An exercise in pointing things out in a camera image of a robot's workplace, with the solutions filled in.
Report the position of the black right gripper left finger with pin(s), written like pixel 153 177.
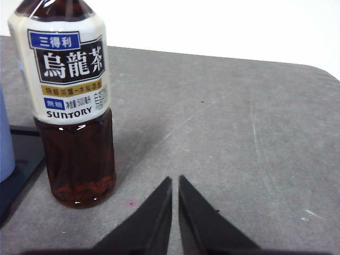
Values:
pixel 148 228

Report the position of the dark navy tray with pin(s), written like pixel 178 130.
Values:
pixel 24 164

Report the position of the dark oolong tea bottle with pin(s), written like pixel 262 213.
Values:
pixel 77 159

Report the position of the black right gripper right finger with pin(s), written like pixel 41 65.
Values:
pixel 202 228

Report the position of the blue ribbed cup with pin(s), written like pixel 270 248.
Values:
pixel 5 148

